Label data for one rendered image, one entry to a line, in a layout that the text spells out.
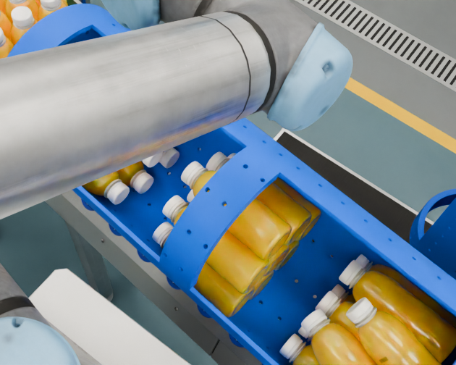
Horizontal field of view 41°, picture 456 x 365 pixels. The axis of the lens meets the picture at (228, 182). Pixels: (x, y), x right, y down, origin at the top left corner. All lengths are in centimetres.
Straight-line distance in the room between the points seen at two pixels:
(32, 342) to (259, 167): 45
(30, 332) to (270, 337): 56
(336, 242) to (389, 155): 141
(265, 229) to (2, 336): 45
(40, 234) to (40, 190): 194
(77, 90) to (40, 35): 75
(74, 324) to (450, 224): 89
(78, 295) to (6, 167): 63
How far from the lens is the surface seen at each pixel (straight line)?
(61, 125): 30
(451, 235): 148
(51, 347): 59
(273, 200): 98
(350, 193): 217
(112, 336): 89
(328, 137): 246
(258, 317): 108
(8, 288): 65
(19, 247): 224
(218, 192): 88
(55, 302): 91
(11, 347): 59
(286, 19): 45
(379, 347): 91
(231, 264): 95
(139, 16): 50
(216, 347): 118
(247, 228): 92
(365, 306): 91
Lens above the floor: 200
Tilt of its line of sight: 61 degrees down
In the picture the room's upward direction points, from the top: 8 degrees clockwise
